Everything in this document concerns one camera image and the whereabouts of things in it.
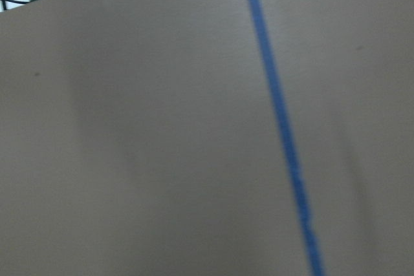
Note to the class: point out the blue tape line right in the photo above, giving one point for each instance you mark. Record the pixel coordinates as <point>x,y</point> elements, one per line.
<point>290,151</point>

